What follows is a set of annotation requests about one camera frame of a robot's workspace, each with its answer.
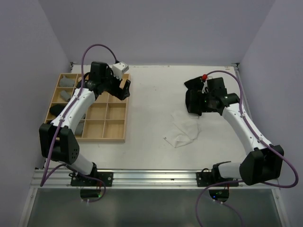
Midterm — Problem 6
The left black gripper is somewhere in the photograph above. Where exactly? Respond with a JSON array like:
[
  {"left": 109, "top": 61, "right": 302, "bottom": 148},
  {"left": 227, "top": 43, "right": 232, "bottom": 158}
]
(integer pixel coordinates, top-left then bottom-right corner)
[{"left": 101, "top": 68, "right": 130, "bottom": 100}]

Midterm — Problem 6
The white underwear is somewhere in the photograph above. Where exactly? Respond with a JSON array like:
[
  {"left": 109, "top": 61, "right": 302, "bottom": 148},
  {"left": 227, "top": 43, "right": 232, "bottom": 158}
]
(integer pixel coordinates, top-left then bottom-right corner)
[{"left": 163, "top": 110, "right": 200, "bottom": 148}]

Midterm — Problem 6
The black underwear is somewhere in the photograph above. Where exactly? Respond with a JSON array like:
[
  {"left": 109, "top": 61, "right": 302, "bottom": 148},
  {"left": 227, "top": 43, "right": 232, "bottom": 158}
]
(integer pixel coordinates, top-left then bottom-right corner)
[{"left": 184, "top": 76, "right": 205, "bottom": 91}]

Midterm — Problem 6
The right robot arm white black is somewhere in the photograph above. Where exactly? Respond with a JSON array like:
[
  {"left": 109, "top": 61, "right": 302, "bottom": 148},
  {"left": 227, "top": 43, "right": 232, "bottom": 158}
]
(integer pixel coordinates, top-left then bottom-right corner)
[{"left": 184, "top": 76, "right": 284, "bottom": 186}]

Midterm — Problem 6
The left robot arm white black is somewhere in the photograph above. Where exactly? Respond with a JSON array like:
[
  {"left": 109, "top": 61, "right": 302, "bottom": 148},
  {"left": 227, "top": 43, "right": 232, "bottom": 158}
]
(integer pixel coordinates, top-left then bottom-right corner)
[{"left": 39, "top": 61, "right": 131, "bottom": 186}]

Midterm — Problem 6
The grey rolled underwear top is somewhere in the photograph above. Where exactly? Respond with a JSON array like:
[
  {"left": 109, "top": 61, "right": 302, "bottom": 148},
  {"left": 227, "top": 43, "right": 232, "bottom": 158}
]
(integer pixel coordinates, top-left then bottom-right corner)
[{"left": 59, "top": 76, "right": 75, "bottom": 87}]

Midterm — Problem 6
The grey rolled underwear second row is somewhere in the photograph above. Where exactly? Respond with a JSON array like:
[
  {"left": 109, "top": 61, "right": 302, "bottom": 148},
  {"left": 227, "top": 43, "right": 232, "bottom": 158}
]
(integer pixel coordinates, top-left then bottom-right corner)
[{"left": 60, "top": 90, "right": 71, "bottom": 102}]

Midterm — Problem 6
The black rolled underwear third row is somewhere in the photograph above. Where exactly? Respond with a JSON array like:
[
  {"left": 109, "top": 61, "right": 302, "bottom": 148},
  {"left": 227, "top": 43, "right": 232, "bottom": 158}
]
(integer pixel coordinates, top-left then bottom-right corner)
[{"left": 49, "top": 104, "right": 65, "bottom": 117}]

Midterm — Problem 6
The wooden compartment tray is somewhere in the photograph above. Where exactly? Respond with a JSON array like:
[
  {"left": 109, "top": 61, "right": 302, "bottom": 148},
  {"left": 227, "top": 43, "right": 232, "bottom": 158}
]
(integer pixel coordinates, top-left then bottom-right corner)
[{"left": 49, "top": 73, "right": 128, "bottom": 143}]

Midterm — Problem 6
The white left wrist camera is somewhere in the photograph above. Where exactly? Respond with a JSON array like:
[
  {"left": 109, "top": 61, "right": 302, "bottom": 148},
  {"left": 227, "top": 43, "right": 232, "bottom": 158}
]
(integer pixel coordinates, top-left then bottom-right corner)
[{"left": 112, "top": 62, "right": 129, "bottom": 80}]

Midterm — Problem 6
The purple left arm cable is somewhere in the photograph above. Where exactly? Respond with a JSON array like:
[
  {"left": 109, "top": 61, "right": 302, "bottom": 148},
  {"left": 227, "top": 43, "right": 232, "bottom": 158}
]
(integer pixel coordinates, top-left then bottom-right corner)
[{"left": 40, "top": 44, "right": 119, "bottom": 187}]

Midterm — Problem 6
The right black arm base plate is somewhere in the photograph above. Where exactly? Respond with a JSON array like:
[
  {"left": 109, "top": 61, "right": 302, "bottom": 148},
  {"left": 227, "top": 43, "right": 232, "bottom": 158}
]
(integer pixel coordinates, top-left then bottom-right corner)
[{"left": 196, "top": 168, "right": 239, "bottom": 187}]

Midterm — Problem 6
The aluminium mounting rail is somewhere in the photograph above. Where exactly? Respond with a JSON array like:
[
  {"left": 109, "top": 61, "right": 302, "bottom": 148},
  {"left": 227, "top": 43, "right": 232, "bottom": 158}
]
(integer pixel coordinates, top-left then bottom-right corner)
[{"left": 30, "top": 168, "right": 274, "bottom": 189}]

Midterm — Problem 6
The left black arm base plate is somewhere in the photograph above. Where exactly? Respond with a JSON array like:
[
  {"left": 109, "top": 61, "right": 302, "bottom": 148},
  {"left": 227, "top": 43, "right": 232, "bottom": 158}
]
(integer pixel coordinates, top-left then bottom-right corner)
[{"left": 69, "top": 172, "right": 113, "bottom": 187}]

